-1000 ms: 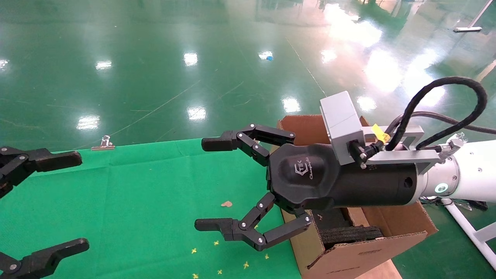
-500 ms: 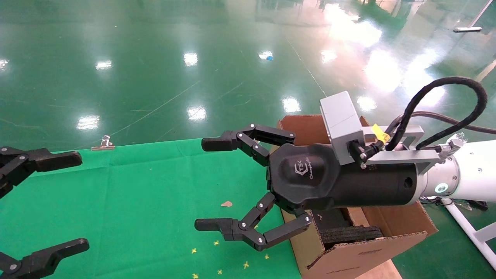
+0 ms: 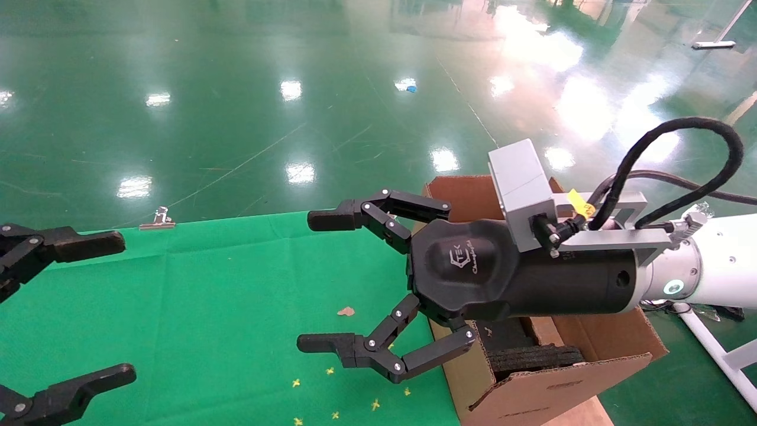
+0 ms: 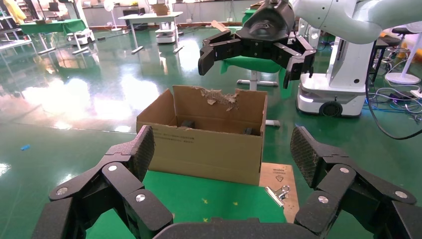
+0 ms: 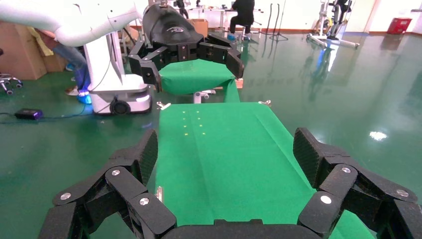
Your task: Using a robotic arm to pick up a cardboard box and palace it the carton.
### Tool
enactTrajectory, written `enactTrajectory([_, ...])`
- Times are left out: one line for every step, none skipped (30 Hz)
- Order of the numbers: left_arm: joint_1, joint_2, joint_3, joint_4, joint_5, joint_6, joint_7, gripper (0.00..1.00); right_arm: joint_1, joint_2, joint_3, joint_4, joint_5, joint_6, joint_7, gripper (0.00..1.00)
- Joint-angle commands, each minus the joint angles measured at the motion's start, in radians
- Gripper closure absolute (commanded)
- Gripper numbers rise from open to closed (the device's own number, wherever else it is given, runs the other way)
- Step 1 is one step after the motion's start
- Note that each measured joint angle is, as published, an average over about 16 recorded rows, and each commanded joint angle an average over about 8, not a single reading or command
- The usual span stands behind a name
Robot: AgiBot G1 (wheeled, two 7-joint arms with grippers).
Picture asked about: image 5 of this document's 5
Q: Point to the wooden table board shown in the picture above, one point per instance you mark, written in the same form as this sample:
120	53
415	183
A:
239	84

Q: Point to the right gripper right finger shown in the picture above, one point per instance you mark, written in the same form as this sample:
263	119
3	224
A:
336	184

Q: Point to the brown cardboard box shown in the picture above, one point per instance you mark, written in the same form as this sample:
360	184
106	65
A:
201	28

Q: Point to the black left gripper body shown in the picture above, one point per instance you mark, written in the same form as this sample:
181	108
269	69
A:
169	31

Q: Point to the low cardboard box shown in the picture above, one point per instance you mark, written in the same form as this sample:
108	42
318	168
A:
54	64

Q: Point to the round stool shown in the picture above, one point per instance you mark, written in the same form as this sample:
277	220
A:
245	33

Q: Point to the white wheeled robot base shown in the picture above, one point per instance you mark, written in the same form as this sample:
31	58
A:
102	72

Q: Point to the small green table cloth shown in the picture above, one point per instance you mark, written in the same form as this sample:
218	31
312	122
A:
194	77

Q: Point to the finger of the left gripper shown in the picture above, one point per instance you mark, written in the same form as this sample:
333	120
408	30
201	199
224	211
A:
221	52
145	67

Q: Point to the red box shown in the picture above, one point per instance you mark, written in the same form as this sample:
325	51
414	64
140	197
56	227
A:
399	26

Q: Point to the black power adapter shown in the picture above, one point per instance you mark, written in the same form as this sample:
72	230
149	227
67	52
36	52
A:
29	114

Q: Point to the seated person in black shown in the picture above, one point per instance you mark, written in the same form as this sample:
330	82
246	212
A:
244	13

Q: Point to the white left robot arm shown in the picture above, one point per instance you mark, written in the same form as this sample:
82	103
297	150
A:
75	21

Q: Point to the standing person in jeans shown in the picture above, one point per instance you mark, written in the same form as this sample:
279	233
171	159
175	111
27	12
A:
74	61

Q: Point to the large green table cloth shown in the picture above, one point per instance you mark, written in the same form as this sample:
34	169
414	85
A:
230	165

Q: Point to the white caster table leg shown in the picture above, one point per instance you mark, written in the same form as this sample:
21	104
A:
197	96

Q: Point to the silver binder clip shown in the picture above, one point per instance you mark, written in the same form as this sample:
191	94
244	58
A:
160	194
265	103
162	105

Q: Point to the office chair with casters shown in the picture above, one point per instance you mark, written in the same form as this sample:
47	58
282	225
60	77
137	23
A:
8	79

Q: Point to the tall stacked cardboard boxes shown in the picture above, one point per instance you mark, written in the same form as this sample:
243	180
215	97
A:
21	49

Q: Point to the white desk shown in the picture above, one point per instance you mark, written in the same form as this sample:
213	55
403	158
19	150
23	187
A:
211	10

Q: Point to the white exercise machine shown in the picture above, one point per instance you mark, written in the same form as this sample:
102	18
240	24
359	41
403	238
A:
341	16

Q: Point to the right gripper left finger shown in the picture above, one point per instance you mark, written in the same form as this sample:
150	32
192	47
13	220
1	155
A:
125	184

